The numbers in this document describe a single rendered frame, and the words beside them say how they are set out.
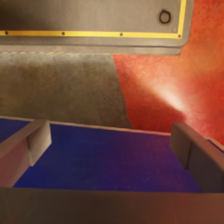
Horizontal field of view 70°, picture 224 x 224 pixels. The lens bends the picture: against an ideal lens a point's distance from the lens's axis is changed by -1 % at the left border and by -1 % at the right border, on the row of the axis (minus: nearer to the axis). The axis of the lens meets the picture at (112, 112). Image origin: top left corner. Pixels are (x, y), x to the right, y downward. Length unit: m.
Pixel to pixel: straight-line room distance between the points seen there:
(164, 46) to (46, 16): 0.33
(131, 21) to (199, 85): 0.54
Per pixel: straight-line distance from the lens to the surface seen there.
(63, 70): 0.84
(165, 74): 0.84
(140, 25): 0.50
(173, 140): 0.16
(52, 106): 0.89
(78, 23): 0.50
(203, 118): 0.97
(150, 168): 0.47
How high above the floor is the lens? 0.80
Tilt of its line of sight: 74 degrees down
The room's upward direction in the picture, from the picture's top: 177 degrees counter-clockwise
